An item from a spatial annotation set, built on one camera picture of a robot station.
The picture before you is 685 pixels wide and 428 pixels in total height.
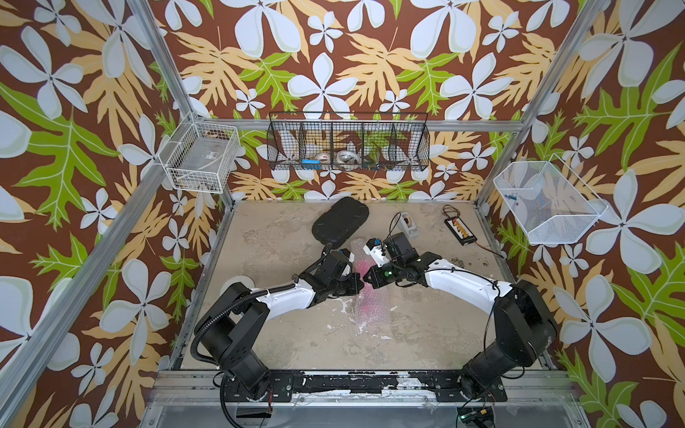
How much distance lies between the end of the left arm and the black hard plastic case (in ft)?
0.87

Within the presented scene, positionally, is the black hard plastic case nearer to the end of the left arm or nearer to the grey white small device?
the grey white small device

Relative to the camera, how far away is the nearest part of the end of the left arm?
2.21ft

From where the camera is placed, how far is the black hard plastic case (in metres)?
1.04

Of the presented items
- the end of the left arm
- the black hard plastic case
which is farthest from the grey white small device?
the end of the left arm
